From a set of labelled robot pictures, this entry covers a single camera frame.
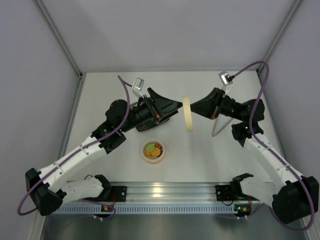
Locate cream round box lid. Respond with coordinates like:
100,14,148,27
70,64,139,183
182,95,194,132

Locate red brown sushi snack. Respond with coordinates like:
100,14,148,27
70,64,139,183
154,143,162,149

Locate green round cookie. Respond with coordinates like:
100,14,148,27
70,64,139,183
145,143,155,153

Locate orange round cracker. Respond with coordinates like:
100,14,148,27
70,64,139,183
151,147,162,158

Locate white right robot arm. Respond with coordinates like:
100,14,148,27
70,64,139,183
190,87,320,224

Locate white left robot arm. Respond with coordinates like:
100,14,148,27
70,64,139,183
25,87,183,216

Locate black floral square plate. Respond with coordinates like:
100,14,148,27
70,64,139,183
135,118,170,132

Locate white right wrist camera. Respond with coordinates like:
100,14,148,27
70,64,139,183
218,71,234,94

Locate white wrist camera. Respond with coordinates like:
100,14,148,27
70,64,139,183
218,71,234,94
131,77,145,98

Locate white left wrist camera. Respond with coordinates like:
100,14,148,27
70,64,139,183
131,77,145,98

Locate aluminium mounting rail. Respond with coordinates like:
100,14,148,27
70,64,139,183
62,181,273,202

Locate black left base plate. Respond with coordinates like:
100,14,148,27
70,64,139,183
106,185,127,203

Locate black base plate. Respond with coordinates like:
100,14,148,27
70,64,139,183
106,185,127,203
215,184,249,202

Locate left aluminium frame post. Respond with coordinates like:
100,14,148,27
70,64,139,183
32,0,86,159

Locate aluminium frame post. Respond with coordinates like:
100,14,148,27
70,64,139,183
262,0,305,157
32,0,86,159

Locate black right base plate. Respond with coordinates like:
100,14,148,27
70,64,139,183
215,184,249,202

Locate right aluminium frame post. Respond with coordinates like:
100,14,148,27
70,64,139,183
262,0,305,157

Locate grey slotted cable duct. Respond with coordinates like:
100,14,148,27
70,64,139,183
54,203,237,215

